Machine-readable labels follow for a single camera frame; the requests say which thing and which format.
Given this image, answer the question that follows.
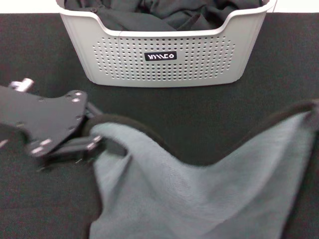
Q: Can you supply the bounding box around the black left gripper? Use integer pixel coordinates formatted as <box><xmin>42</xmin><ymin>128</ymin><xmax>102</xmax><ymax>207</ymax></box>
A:
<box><xmin>0</xmin><ymin>85</ymin><xmax>127</xmax><ymax>164</ymax></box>

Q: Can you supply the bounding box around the grey towel with black edging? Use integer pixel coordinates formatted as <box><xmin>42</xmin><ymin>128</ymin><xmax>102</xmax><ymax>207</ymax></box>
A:
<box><xmin>81</xmin><ymin>99</ymin><xmax>319</xmax><ymax>239</ymax></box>

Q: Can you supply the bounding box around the grey perforated plastic storage basket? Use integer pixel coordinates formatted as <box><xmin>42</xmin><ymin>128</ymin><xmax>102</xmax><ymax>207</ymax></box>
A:
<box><xmin>59</xmin><ymin>0</ymin><xmax>277</xmax><ymax>88</ymax></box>

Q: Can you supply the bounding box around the black cloth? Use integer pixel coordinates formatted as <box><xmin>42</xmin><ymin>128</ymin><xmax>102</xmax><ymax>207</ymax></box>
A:
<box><xmin>63</xmin><ymin>0</ymin><xmax>265</xmax><ymax>32</ymax></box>

